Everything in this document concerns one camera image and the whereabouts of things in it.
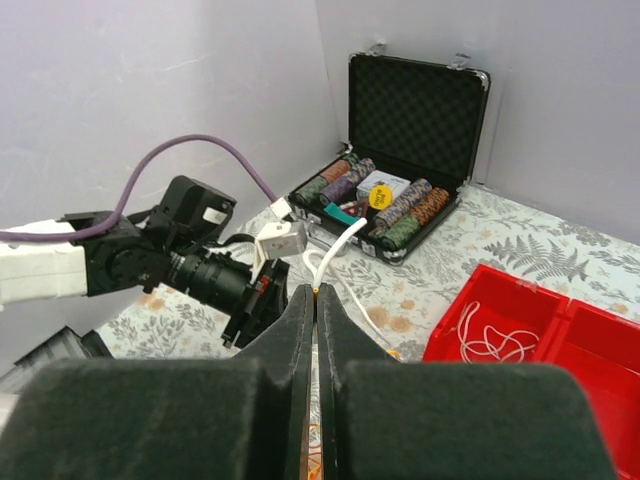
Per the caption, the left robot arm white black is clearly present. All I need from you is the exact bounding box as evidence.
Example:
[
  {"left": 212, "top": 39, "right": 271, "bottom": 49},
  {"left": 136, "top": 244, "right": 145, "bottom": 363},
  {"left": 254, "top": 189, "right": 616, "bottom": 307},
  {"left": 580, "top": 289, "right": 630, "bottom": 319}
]
[{"left": 1, "top": 176, "right": 289, "bottom": 348}]

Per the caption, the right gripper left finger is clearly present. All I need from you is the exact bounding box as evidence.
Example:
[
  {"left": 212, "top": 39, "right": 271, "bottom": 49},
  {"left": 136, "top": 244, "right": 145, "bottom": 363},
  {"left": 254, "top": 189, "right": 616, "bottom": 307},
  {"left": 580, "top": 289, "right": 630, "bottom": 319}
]
[{"left": 1, "top": 286, "right": 314, "bottom": 479}]

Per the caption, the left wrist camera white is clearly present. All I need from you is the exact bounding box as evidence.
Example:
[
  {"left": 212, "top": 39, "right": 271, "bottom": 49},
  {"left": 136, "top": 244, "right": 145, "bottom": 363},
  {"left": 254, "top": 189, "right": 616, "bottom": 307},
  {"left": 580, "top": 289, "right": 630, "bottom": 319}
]
[{"left": 251, "top": 221, "right": 308, "bottom": 282}]

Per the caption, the yellow round chip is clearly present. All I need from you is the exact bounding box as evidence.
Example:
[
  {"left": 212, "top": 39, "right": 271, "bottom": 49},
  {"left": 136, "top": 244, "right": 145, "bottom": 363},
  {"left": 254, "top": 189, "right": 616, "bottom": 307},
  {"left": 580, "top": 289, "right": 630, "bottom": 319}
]
[{"left": 368, "top": 184, "right": 393, "bottom": 210}]

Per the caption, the floral table mat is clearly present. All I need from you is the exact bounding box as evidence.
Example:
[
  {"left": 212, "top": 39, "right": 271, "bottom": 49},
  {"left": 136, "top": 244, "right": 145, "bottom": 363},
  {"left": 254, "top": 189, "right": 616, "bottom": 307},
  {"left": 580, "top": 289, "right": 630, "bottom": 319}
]
[{"left": 98, "top": 187, "right": 639, "bottom": 360}]

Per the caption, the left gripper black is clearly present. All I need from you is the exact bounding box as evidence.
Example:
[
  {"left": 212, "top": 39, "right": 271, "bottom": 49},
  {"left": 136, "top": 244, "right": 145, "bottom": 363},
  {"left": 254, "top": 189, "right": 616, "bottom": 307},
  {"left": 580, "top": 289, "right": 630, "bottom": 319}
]
[{"left": 169, "top": 253, "right": 290, "bottom": 349}]

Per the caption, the black poker chip case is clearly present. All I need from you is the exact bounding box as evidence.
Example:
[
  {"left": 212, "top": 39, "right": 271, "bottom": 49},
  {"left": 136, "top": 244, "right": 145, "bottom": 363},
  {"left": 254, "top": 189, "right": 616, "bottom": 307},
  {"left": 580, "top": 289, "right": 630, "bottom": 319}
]
[{"left": 288, "top": 42, "right": 491, "bottom": 265}]

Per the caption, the white cable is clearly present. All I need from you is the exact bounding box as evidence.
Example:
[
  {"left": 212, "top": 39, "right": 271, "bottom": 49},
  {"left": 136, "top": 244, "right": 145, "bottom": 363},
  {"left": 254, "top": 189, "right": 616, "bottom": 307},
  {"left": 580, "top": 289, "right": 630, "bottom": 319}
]
[
  {"left": 452, "top": 299, "right": 542, "bottom": 364},
  {"left": 301, "top": 217, "right": 396, "bottom": 351}
]

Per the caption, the red three-compartment tray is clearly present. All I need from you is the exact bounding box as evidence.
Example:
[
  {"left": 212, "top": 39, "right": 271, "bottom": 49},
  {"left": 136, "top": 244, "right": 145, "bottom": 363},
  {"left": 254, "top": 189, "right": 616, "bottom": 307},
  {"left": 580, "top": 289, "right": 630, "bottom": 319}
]
[{"left": 423, "top": 265, "right": 639, "bottom": 479}]

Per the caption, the white card deck box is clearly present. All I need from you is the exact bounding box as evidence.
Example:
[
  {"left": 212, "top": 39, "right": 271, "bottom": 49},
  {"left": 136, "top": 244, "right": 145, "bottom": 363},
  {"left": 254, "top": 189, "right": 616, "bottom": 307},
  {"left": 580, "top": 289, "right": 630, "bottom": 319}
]
[{"left": 356, "top": 170, "right": 411, "bottom": 200}]

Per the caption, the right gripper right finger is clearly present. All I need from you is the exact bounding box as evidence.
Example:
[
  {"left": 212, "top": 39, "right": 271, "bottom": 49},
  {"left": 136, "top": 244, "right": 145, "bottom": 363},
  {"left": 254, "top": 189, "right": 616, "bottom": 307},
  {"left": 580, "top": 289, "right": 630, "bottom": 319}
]
[{"left": 317, "top": 285, "right": 616, "bottom": 479}]

